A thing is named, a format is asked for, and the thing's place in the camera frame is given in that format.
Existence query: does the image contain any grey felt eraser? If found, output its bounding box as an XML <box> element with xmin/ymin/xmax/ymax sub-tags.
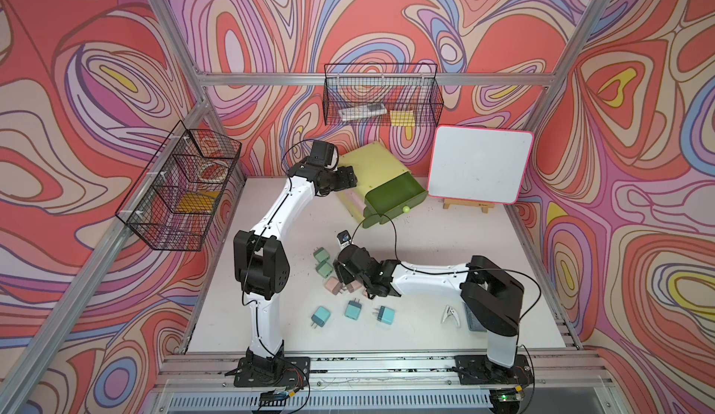
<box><xmin>464</xmin><ymin>303</ymin><xmax>486</xmax><ymax>332</ymax></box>

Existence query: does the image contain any yellow sponge in back basket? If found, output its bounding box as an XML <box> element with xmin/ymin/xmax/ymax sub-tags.
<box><xmin>389</xmin><ymin>111</ymin><xmax>416</xmax><ymax>127</ymax></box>

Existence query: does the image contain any pink plug one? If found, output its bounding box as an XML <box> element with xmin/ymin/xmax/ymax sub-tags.
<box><xmin>323</xmin><ymin>276</ymin><xmax>344</xmax><ymax>295</ymax></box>

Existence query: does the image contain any pink framed whiteboard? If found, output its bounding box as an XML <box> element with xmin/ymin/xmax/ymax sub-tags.
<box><xmin>428</xmin><ymin>125</ymin><xmax>534</xmax><ymax>205</ymax></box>

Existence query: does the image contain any pink plug two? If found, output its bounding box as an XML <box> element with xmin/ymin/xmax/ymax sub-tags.
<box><xmin>344</xmin><ymin>280</ymin><xmax>362</xmax><ymax>293</ymax></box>

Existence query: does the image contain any left black wire basket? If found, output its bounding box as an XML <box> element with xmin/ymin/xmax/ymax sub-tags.
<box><xmin>115</xmin><ymin>122</ymin><xmax>242</xmax><ymax>251</ymax></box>

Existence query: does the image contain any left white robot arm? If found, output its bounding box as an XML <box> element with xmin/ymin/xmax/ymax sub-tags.
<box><xmin>233</xmin><ymin>160</ymin><xmax>358</xmax><ymax>373</ymax></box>

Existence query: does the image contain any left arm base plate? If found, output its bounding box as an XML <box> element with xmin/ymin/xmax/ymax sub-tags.
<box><xmin>226</xmin><ymin>356</ymin><xmax>311</xmax><ymax>389</ymax></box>

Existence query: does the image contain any green plug one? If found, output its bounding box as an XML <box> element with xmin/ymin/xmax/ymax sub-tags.
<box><xmin>313</xmin><ymin>248</ymin><xmax>331</xmax><ymax>264</ymax></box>

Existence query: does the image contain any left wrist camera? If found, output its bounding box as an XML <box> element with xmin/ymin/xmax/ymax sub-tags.
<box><xmin>307</xmin><ymin>140</ymin><xmax>339</xmax><ymax>170</ymax></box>

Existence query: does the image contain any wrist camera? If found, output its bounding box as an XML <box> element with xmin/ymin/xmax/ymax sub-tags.
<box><xmin>336</xmin><ymin>230</ymin><xmax>353</xmax><ymax>249</ymax></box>
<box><xmin>307</xmin><ymin>140</ymin><xmax>339</xmax><ymax>170</ymax></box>

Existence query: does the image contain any teal plug three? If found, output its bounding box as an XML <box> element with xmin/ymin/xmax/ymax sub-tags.
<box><xmin>375</xmin><ymin>306</ymin><xmax>396</xmax><ymax>326</ymax></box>

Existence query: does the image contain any green plug three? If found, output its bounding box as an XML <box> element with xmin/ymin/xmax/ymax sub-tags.
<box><xmin>316</xmin><ymin>261</ymin><xmax>333</xmax><ymax>279</ymax></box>

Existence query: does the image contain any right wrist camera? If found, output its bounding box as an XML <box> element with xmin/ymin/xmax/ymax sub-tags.
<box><xmin>336</xmin><ymin>230</ymin><xmax>353</xmax><ymax>249</ymax></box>

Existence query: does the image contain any teal plug one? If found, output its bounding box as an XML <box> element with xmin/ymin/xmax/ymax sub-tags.
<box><xmin>311</xmin><ymin>306</ymin><xmax>331</xmax><ymax>328</ymax></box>

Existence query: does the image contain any yellow item in left basket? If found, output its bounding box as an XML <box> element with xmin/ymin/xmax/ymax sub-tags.
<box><xmin>175</xmin><ymin>191</ymin><xmax>219</xmax><ymax>214</ymax></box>

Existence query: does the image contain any grey box in back basket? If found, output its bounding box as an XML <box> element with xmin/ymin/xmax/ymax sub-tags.
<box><xmin>338</xmin><ymin>103</ymin><xmax>387</xmax><ymax>123</ymax></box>

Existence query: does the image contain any yellow green drawer cabinet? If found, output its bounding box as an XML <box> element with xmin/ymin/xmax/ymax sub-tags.
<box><xmin>337</xmin><ymin>141</ymin><xmax>413</xmax><ymax>228</ymax></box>

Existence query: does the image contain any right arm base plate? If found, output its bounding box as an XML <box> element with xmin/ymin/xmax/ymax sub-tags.
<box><xmin>451</xmin><ymin>354</ymin><xmax>534</xmax><ymax>387</ymax></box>

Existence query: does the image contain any black wire basket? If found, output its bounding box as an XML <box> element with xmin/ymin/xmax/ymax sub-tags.
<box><xmin>322</xmin><ymin>60</ymin><xmax>444</xmax><ymax>128</ymax></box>
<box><xmin>115</xmin><ymin>122</ymin><xmax>242</xmax><ymax>251</ymax></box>

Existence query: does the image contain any green top drawer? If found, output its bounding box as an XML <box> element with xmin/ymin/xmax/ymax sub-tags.
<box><xmin>363</xmin><ymin>172</ymin><xmax>428</xmax><ymax>219</ymax></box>

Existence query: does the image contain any back black wire basket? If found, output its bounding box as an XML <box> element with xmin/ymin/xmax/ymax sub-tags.
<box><xmin>322</xmin><ymin>60</ymin><xmax>444</xmax><ymax>128</ymax></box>

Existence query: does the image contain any small white clip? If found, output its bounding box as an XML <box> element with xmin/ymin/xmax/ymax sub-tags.
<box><xmin>441</xmin><ymin>305</ymin><xmax>461</xmax><ymax>328</ymax></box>

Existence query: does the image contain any wooden easel stand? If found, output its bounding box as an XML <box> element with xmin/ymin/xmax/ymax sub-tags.
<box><xmin>442</xmin><ymin>198</ymin><xmax>495</xmax><ymax>214</ymax></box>

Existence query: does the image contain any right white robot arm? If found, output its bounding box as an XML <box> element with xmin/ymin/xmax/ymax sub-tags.
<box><xmin>333</xmin><ymin>245</ymin><xmax>524</xmax><ymax>369</ymax></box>

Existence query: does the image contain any teal plug two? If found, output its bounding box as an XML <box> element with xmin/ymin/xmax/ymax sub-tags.
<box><xmin>344</xmin><ymin>300</ymin><xmax>362</xmax><ymax>321</ymax></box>

